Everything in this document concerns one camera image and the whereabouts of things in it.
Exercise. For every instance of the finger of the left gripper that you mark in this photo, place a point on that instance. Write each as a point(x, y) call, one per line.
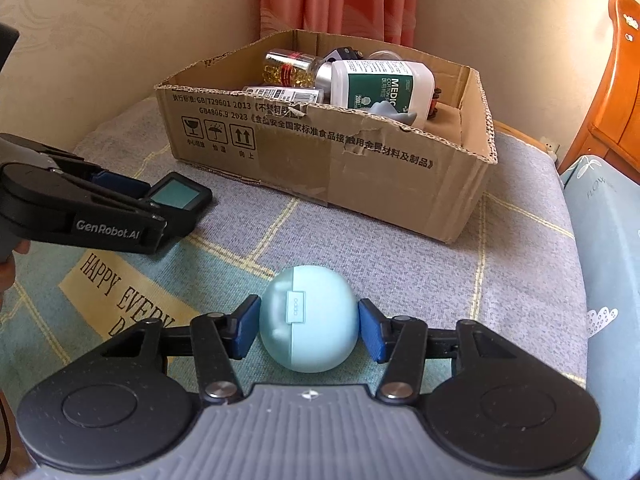
point(72, 212)
point(95, 169)

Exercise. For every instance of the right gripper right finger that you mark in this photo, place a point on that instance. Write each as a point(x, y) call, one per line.
point(400, 343)

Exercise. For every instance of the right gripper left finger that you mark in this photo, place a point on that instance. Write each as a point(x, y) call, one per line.
point(216, 340)

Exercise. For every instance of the light blue oval case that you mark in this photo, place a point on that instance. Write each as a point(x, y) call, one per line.
point(309, 319)

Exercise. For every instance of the fish oil capsule bottle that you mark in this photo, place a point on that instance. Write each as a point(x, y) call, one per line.
point(294, 69)

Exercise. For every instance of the grey elephant toy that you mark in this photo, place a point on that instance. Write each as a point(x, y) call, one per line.
point(386, 109)

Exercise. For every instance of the barcode packet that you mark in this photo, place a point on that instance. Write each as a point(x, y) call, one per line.
point(294, 95)

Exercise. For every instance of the white medicine bottle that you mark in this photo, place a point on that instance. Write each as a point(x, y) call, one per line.
point(409, 86)

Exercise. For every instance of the black digital timer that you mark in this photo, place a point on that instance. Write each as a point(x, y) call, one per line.
point(181, 202)

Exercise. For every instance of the clear plastic jar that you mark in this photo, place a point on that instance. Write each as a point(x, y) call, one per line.
point(385, 55)

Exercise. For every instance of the person left hand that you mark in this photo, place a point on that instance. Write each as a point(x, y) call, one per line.
point(7, 268)

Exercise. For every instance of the plaid blanket mat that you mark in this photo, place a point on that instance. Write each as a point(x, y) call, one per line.
point(514, 267)

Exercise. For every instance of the cardboard box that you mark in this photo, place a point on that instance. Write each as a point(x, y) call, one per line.
point(425, 180)

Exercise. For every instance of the white power plug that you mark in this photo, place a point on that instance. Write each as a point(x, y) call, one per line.
point(551, 147)

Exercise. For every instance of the light blue bed sheet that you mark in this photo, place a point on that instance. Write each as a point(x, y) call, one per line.
point(604, 211)

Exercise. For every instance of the orange wooden headboard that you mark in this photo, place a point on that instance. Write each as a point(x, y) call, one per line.
point(611, 127)

